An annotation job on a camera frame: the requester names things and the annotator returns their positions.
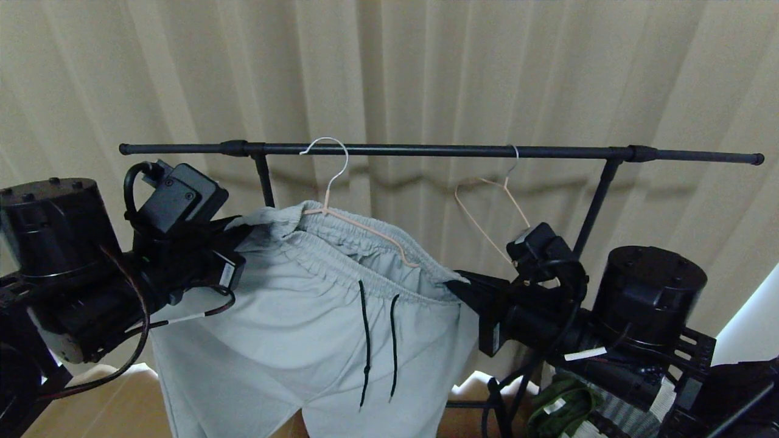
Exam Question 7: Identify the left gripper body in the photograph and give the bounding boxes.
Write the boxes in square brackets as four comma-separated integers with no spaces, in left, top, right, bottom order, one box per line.
[32,216,248,366]

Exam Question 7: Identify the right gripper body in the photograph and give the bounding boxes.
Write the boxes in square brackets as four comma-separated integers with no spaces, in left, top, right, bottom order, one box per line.
[478,283,665,412]

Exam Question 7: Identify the pale grey shorts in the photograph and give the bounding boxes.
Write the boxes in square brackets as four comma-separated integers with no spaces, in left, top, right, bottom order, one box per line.
[149,201,481,438]

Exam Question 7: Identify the pink clothes hanger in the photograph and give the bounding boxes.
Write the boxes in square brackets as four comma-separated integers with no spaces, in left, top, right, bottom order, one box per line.
[455,145,531,265]
[299,137,421,268]

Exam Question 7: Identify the white laundry basket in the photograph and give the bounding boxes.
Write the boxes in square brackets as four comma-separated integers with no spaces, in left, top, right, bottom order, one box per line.
[566,377,677,438]

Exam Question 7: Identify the black clothes rack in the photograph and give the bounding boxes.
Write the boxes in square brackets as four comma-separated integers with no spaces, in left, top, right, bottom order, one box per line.
[119,140,765,438]

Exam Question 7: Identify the green garment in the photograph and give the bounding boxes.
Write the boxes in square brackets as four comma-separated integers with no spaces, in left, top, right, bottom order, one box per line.
[526,377,603,438]

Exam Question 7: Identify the beige curtain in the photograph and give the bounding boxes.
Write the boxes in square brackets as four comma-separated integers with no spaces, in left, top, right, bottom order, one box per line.
[0,0,779,396]

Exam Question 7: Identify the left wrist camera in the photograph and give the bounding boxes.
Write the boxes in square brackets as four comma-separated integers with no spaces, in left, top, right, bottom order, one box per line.
[137,161,231,235]

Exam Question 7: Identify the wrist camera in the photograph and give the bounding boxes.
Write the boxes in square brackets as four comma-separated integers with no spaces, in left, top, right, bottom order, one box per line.
[506,222,588,287]
[137,161,231,235]

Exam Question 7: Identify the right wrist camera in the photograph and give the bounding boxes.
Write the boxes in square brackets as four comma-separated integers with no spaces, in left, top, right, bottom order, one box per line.
[506,222,588,287]

